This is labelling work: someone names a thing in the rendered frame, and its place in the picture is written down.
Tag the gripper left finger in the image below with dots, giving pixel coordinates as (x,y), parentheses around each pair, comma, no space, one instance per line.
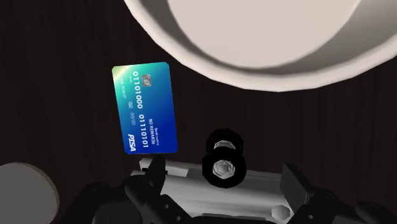
(142,198)

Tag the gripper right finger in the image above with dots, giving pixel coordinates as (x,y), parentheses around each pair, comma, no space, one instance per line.
(296,186)

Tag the pale grey flat device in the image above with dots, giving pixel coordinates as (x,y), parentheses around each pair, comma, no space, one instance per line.
(211,198)

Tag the small black dumbbell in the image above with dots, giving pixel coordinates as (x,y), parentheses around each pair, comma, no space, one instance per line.
(224,169)

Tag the blue green bank card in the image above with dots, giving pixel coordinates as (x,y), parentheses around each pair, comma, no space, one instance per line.
(145,108)

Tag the beige round object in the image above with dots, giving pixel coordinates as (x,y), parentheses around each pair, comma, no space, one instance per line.
(24,195)

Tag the large white bowl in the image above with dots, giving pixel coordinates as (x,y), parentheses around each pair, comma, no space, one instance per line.
(263,37)

